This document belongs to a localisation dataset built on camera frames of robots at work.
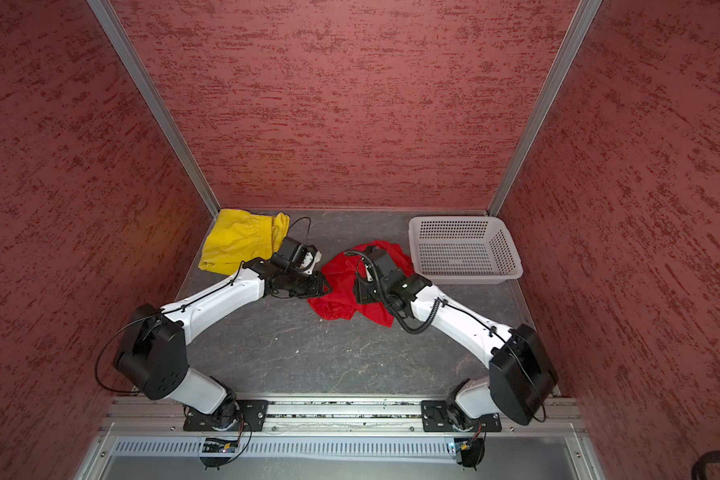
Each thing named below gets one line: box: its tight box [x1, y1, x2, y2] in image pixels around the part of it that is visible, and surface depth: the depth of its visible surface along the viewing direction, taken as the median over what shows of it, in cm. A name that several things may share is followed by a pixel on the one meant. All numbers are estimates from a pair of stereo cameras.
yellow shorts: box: [198, 208, 291, 276], surface depth 111 cm
